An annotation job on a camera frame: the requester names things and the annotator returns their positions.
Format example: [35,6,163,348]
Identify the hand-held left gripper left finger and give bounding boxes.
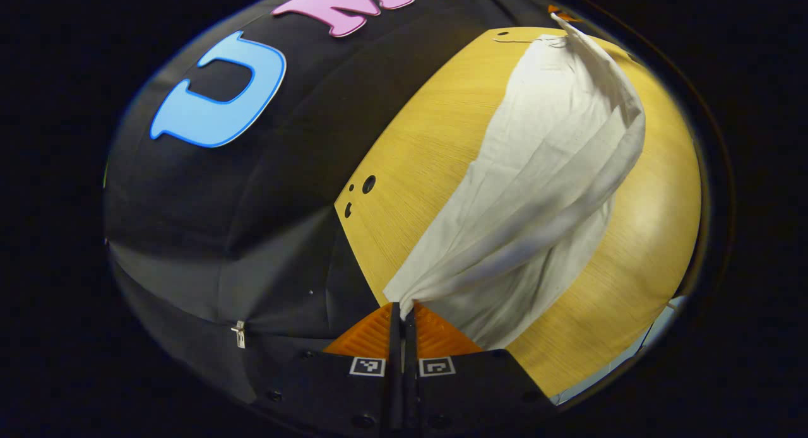
[252,302,403,434]

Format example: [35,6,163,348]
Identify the white jeans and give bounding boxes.
[383,12,647,352]

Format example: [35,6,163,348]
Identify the black backdrop cloth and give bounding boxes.
[104,0,572,404]

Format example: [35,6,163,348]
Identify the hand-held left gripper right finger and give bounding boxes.
[404,302,557,434]

